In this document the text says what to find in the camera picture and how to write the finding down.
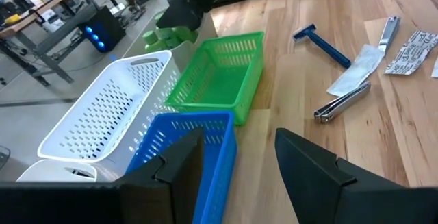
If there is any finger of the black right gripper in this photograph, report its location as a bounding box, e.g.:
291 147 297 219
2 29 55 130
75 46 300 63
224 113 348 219
155 0 206 30

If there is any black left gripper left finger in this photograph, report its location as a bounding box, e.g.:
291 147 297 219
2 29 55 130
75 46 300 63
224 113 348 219
119 127 205 224

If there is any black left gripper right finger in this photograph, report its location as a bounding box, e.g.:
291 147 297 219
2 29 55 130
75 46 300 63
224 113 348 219
274 127 438 224

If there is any silver nail clipper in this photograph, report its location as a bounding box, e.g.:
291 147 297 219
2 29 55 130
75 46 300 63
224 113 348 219
313 80 372 125
377 15 401 53

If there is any blue disposable razor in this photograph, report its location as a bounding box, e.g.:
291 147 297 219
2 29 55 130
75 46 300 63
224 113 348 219
292 23 352 70

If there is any grey solid plastic bin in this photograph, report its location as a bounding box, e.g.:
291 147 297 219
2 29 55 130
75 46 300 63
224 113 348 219
121 8 218 74

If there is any blue perforated plastic basket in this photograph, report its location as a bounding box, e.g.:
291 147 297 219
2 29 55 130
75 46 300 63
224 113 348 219
125 110 237 224

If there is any black computer tower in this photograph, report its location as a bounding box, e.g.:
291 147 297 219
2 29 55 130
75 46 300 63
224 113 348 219
77 5 127 53

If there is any green perforated plastic basket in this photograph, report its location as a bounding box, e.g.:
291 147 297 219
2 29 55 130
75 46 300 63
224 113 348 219
164 31 266 126

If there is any white perforated plastic basket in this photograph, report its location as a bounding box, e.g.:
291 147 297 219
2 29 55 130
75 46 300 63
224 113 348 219
36 49 183 180

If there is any white solid plastic bin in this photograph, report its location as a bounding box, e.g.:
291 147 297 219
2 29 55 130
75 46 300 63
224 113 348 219
16 158 99 184

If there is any wooden top desk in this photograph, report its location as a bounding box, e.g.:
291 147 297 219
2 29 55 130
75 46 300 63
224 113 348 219
0 0 100 88

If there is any yellow tool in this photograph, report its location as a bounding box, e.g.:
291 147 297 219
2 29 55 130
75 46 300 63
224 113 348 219
5 13 21 26

